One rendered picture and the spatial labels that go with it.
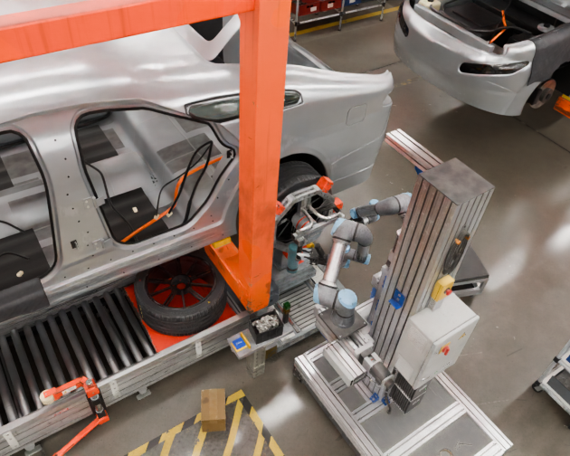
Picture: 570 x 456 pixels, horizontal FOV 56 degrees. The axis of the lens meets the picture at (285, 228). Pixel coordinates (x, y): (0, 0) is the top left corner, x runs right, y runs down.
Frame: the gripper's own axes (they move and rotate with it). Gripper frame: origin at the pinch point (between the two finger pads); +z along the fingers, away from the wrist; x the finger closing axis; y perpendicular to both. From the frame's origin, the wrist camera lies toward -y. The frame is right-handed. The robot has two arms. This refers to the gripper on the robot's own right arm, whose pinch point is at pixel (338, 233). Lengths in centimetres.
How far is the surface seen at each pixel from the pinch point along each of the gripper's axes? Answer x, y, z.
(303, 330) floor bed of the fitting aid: 16, -77, 33
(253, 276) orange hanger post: 10, 9, 77
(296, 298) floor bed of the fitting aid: -13, -77, 20
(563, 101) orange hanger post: -51, -19, -341
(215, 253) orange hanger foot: -39, -16, 79
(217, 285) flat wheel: -25, -33, 85
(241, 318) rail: 1, -44, 80
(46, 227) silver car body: -109, -4, 174
